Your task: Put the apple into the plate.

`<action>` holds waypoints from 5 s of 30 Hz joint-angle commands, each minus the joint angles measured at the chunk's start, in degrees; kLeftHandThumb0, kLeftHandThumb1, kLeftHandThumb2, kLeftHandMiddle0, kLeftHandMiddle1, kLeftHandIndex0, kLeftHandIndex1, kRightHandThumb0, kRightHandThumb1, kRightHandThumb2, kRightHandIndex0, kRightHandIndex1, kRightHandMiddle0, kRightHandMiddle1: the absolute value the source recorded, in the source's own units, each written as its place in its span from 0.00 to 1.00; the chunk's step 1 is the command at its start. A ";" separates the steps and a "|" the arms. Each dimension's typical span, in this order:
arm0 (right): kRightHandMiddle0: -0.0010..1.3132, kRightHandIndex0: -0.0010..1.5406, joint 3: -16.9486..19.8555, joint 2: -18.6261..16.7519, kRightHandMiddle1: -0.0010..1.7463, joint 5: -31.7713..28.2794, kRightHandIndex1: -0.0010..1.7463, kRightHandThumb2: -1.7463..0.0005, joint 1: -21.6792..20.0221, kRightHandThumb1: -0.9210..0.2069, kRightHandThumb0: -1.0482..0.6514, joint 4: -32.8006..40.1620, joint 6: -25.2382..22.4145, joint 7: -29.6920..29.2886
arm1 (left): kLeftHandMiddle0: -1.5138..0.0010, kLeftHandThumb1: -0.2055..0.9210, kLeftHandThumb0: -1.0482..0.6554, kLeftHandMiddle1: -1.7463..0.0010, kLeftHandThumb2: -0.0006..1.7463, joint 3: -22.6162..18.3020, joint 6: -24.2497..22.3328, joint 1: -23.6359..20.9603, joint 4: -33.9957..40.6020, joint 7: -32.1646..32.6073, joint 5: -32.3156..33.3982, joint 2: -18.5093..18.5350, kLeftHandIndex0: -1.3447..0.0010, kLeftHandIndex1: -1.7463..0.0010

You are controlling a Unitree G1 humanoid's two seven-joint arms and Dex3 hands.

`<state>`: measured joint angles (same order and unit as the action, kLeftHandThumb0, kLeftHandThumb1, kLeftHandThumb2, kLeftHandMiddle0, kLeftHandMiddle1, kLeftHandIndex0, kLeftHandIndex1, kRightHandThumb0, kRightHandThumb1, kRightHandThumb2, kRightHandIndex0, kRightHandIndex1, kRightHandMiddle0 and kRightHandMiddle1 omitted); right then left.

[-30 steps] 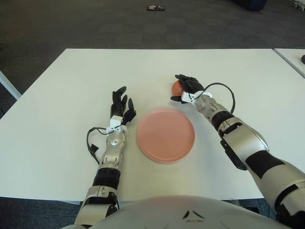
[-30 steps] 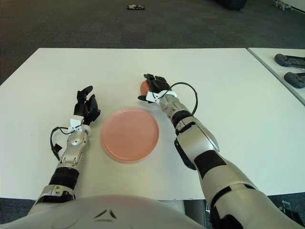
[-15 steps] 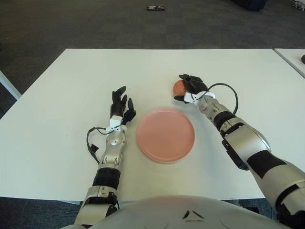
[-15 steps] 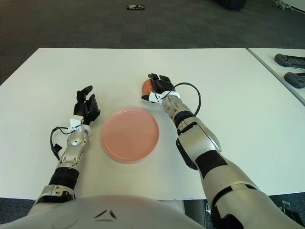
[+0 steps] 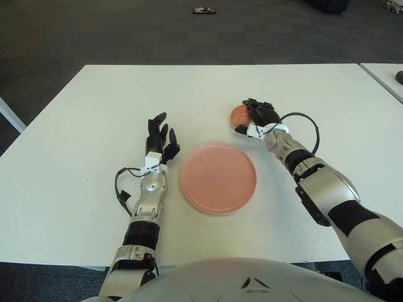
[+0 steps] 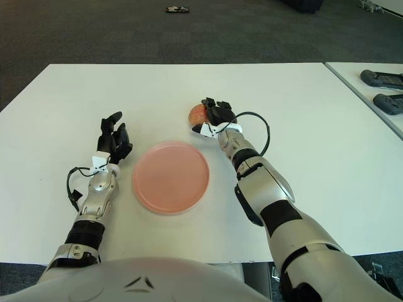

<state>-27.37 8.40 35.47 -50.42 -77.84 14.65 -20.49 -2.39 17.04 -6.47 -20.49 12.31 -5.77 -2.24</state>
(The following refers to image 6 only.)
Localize pink round plate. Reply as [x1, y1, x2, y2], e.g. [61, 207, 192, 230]
[132, 140, 211, 216]

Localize red yellow apple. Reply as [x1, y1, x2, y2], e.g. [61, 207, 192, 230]
[188, 104, 210, 126]

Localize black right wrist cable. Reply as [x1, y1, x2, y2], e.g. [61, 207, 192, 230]
[234, 111, 271, 157]

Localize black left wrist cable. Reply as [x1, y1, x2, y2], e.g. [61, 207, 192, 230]
[65, 165, 95, 212]

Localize black device on floor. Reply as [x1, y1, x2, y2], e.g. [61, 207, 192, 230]
[371, 262, 399, 292]

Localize small grey floor clutter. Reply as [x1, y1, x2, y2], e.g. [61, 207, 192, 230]
[357, 0, 385, 13]

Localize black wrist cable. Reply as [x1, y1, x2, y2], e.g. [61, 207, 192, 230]
[65, 165, 95, 212]
[234, 111, 271, 157]

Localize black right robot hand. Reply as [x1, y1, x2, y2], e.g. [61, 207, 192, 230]
[191, 97, 243, 138]

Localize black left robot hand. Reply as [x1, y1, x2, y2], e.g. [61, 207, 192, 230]
[91, 110, 133, 173]

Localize dark bulky floor object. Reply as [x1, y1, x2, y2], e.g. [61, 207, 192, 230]
[281, 0, 325, 14]

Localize grey handheld controller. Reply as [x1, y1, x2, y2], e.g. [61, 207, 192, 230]
[360, 69, 403, 89]
[373, 93, 403, 116]

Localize silver robot torso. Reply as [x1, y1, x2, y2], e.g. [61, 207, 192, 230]
[0, 256, 271, 302]

